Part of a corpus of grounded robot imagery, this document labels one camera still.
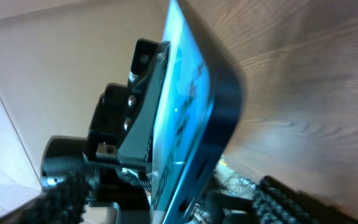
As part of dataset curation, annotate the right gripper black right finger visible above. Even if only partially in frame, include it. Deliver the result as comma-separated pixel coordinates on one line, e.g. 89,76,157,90
252,175,358,224

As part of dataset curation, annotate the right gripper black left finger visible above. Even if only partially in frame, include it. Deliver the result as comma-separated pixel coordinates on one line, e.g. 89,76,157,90
0,175,88,224

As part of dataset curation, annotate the blue Galaxy smartphone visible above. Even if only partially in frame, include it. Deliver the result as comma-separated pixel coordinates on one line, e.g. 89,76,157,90
150,1,243,223

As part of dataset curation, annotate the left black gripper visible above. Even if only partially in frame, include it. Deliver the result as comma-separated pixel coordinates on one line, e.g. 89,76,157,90
41,39,167,223

